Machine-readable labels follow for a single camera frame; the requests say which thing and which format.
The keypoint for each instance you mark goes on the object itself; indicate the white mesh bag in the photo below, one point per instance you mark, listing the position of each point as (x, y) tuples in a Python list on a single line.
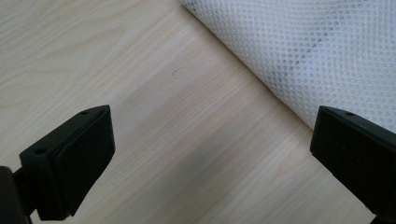
[(311, 46)]

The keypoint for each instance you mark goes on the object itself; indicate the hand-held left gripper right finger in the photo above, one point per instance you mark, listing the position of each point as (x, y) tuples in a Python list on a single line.
[(358, 155)]

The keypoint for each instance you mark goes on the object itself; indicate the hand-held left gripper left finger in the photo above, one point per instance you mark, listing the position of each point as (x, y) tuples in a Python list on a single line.
[(71, 161)]

